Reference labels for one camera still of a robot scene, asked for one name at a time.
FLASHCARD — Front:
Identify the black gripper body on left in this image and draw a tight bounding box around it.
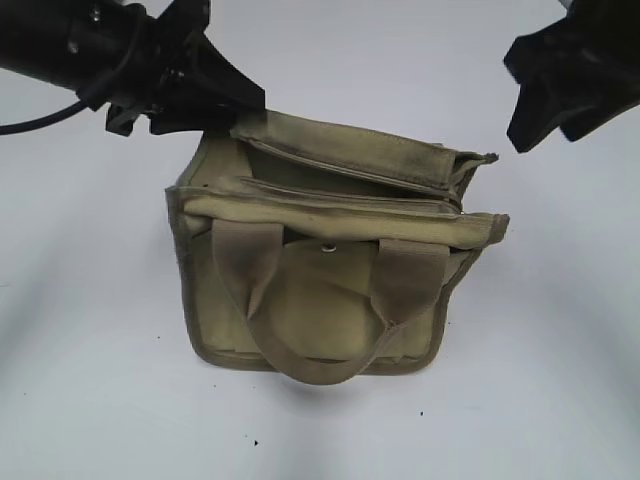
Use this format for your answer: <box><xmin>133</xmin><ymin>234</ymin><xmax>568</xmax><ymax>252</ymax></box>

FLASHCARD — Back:
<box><xmin>76</xmin><ymin>1</ymin><xmax>211</xmax><ymax>136</ymax></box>

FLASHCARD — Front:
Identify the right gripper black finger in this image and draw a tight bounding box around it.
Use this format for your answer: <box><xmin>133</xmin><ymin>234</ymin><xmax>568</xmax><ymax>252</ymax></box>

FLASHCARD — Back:
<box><xmin>507</xmin><ymin>79</ymin><xmax>583</xmax><ymax>153</ymax></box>

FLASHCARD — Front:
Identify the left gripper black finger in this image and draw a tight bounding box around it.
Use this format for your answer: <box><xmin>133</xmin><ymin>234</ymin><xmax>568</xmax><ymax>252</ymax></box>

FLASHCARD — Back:
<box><xmin>189</xmin><ymin>33</ymin><xmax>266</xmax><ymax>111</ymax></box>
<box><xmin>147</xmin><ymin>98</ymin><xmax>240</xmax><ymax>135</ymax></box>

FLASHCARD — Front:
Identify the black gripper body on right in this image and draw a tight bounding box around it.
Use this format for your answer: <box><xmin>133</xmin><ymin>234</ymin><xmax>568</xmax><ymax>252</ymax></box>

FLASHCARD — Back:
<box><xmin>503</xmin><ymin>1</ymin><xmax>639</xmax><ymax>142</ymax></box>

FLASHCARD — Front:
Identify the olive yellow canvas bag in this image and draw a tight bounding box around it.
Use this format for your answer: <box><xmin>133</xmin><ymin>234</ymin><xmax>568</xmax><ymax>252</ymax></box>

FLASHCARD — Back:
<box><xmin>166</xmin><ymin>111</ymin><xmax>509</xmax><ymax>385</ymax></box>

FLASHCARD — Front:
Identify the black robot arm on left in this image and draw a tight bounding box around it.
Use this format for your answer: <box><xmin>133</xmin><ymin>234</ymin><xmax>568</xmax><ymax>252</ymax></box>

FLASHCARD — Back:
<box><xmin>1</xmin><ymin>0</ymin><xmax>265</xmax><ymax>136</ymax></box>

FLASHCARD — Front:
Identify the black cable on left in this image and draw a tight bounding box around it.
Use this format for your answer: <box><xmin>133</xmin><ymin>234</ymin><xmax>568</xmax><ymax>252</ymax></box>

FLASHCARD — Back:
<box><xmin>0</xmin><ymin>97</ymin><xmax>94</xmax><ymax>136</ymax></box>

